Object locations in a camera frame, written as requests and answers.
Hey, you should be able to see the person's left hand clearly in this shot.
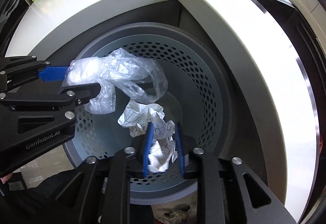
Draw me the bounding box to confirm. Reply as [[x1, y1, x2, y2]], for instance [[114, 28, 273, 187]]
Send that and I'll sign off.
[[0, 172, 13, 185]]

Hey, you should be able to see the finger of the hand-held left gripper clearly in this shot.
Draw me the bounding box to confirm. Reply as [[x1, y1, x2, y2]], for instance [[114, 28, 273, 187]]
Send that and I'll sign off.
[[0, 56, 70, 92], [0, 83, 101, 177]]

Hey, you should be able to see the grey perforated trash bin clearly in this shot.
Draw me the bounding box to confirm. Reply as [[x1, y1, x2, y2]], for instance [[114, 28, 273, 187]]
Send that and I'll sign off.
[[62, 23, 230, 208]]

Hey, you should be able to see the clear plastic bag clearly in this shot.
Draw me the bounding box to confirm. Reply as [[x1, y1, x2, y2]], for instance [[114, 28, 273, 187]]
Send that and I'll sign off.
[[62, 48, 169, 115]]

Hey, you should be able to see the printed paper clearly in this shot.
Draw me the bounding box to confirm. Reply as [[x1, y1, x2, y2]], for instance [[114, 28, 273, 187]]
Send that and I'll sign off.
[[118, 100, 179, 173]]

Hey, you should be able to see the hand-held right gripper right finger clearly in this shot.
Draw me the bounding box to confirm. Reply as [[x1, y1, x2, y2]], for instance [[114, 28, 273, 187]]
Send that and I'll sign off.
[[174, 122, 297, 224]]

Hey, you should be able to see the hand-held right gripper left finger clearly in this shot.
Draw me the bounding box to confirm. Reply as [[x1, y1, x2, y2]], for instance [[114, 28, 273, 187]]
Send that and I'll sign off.
[[55, 122, 154, 224]]

